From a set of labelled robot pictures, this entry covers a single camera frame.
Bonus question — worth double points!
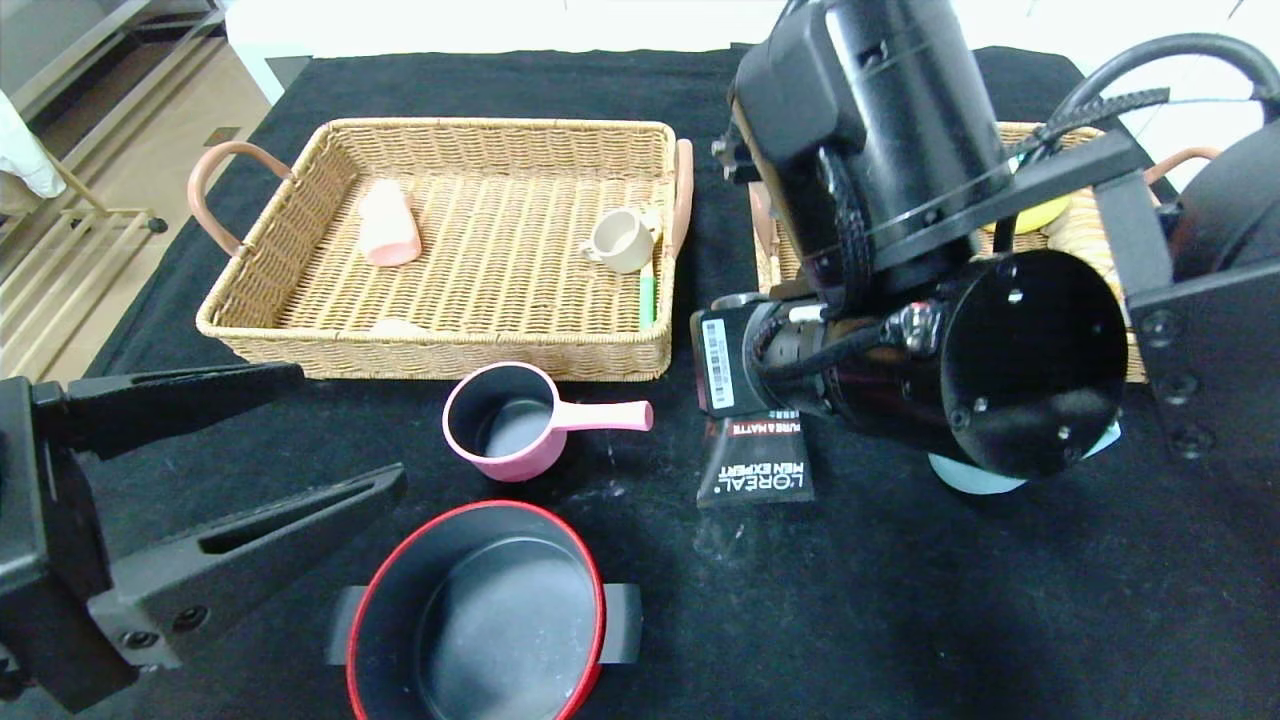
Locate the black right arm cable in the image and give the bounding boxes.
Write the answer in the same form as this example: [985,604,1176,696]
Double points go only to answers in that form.
[1020,33,1280,151]

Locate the white hanging cloth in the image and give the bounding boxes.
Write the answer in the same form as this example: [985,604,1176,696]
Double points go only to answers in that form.
[0,90,69,201]

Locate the striped bread roll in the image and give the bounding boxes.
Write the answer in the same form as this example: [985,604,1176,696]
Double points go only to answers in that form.
[1045,185,1126,291]

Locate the grey metal shelf frame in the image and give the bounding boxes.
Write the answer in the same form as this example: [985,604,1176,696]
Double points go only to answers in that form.
[0,0,233,176]

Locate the red rimmed black pot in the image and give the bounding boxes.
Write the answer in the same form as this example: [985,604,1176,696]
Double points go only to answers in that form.
[322,500,643,720]

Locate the black cosmetic tube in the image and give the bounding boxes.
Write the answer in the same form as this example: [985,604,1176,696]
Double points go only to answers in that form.
[697,415,816,509]

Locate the wooden wheeled rack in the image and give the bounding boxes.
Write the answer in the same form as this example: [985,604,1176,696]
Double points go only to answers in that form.
[0,150,169,386]

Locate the rectangular wicker basket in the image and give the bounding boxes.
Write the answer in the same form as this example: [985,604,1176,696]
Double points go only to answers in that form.
[188,118,696,384]
[744,120,1223,384]

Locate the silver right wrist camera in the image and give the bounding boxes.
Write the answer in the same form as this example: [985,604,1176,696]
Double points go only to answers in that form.
[712,100,771,186]

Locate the yellow lemon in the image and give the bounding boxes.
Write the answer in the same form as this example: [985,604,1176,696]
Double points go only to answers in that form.
[985,195,1073,236]

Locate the green handled yellow brush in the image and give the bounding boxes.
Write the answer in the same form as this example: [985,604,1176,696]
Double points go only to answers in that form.
[636,203,665,333]

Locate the small pink bottle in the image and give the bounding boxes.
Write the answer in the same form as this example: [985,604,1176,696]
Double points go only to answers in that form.
[358,180,423,268]

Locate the pink saucepan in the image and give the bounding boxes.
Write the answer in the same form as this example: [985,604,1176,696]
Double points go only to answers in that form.
[442,362,655,484]

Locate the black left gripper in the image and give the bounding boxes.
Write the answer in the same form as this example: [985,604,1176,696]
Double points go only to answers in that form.
[0,361,402,715]

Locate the light blue mug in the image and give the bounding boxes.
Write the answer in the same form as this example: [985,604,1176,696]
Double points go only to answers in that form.
[928,420,1123,496]

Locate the small beige cup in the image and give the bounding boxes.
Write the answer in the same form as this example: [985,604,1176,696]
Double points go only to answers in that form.
[581,208,657,276]

